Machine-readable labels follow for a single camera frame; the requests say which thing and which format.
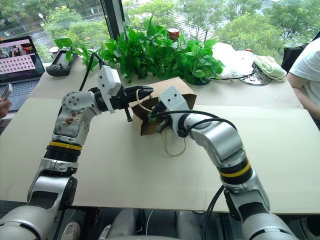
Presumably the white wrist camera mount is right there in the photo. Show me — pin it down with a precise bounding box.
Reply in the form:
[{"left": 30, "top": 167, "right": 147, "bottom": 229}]
[
  {"left": 158, "top": 85, "right": 195, "bottom": 114},
  {"left": 97, "top": 65, "right": 123, "bottom": 115}
]

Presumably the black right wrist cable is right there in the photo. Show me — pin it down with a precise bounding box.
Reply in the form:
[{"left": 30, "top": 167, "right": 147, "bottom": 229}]
[{"left": 150, "top": 109, "right": 238, "bottom": 138}]

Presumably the black chair backrest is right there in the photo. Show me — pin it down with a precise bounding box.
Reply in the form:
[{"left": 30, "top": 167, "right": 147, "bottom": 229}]
[{"left": 281, "top": 42, "right": 311, "bottom": 74}]

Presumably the grey sneaker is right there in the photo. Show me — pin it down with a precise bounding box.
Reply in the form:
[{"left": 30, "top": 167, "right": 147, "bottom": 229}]
[
  {"left": 98, "top": 224, "right": 113, "bottom": 240},
  {"left": 61, "top": 221, "right": 81, "bottom": 240}
]

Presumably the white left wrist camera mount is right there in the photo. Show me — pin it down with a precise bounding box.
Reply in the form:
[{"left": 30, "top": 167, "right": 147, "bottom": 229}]
[{"left": 97, "top": 65, "right": 123, "bottom": 115}]

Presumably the dark window frame post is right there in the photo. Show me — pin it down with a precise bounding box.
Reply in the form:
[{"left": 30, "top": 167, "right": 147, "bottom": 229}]
[{"left": 99, "top": 0, "right": 126, "bottom": 43}]

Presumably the black right upper arm cable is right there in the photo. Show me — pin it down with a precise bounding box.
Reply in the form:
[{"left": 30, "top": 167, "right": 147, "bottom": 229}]
[{"left": 201, "top": 184, "right": 226, "bottom": 240}]

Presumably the grey open laptop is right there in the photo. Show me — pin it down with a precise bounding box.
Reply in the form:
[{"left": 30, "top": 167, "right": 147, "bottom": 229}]
[{"left": 0, "top": 35, "right": 46, "bottom": 112}]

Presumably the green pothos plant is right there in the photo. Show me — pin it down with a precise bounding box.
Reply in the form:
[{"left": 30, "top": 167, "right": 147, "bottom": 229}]
[{"left": 53, "top": 14, "right": 226, "bottom": 86}]

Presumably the brown paper bag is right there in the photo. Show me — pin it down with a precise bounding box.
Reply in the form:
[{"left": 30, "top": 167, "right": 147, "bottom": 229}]
[{"left": 129, "top": 76, "right": 198, "bottom": 158}]

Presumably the white smartphone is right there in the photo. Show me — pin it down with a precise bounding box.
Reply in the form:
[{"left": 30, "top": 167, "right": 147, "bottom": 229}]
[{"left": 0, "top": 83, "right": 13, "bottom": 101}]

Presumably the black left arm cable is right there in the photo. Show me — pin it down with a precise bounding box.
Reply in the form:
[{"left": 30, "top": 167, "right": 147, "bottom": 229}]
[{"left": 78, "top": 51, "right": 105, "bottom": 92}]

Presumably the pale green fabric pouch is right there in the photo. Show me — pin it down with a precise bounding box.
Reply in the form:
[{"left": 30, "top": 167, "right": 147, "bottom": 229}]
[{"left": 252, "top": 54, "right": 288, "bottom": 83}]

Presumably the bystander bare hand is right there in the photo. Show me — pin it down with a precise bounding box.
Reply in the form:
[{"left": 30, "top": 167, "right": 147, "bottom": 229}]
[{"left": 0, "top": 98, "right": 13, "bottom": 120}]

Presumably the large beige table sheet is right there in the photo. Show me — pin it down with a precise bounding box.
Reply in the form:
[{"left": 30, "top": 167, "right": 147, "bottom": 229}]
[{"left": 0, "top": 96, "right": 320, "bottom": 215}]

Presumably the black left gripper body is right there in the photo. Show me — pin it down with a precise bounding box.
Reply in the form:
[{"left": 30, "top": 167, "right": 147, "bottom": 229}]
[{"left": 111, "top": 86, "right": 131, "bottom": 111}]

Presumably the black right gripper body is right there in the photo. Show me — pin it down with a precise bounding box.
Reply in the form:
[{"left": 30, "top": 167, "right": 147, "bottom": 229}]
[{"left": 152, "top": 103, "right": 174, "bottom": 135}]

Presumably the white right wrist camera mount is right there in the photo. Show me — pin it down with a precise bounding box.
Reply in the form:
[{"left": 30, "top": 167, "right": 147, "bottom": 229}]
[{"left": 158, "top": 85, "right": 195, "bottom": 114}]

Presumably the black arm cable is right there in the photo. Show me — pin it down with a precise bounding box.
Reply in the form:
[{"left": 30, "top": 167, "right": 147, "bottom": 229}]
[
  {"left": 78, "top": 51, "right": 105, "bottom": 92},
  {"left": 201, "top": 184, "right": 226, "bottom": 240}
]

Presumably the black handheld controller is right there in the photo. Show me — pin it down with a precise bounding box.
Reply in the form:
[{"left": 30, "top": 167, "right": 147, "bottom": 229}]
[{"left": 45, "top": 49, "right": 79, "bottom": 77}]

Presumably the small white cup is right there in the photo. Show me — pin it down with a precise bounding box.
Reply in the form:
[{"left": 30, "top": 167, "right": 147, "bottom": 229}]
[{"left": 48, "top": 46, "right": 60, "bottom": 60}]

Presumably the red drink can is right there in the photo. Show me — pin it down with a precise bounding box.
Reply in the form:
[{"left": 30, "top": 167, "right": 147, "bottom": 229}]
[{"left": 166, "top": 26, "right": 180, "bottom": 42}]

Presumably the person in white t-shirt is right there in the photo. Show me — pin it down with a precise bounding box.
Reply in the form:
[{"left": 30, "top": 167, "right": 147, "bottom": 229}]
[{"left": 286, "top": 37, "right": 320, "bottom": 111}]

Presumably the white plastic bag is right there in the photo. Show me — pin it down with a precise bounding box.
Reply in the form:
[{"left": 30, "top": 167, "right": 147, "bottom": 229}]
[{"left": 211, "top": 41, "right": 257, "bottom": 80}]

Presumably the narrow beige table sheet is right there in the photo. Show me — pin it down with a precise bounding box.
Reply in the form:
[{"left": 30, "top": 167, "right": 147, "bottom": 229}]
[{"left": 27, "top": 56, "right": 305, "bottom": 110}]

